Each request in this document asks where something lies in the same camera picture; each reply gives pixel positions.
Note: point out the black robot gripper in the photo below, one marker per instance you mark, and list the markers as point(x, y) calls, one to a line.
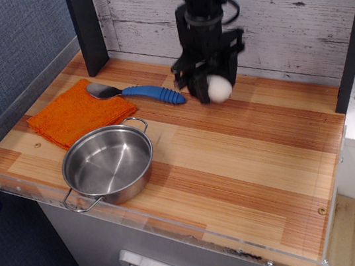
point(206, 49)

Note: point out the white plush ball toy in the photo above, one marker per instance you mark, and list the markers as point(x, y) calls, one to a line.
point(219, 89)

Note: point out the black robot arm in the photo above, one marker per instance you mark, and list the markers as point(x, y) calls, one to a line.
point(225, 11)

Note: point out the stainless steel pot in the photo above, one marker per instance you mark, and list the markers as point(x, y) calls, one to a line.
point(110, 164)

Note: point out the orange folded cloth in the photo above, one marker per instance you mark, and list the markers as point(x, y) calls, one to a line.
point(75, 113)

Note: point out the grey cabinet with buttons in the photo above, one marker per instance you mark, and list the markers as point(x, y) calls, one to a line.
point(109, 236)

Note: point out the blue handled metal spoon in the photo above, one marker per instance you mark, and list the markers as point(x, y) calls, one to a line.
point(100, 91)

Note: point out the dark left vertical post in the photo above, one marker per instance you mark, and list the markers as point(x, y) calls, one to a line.
point(87, 28)

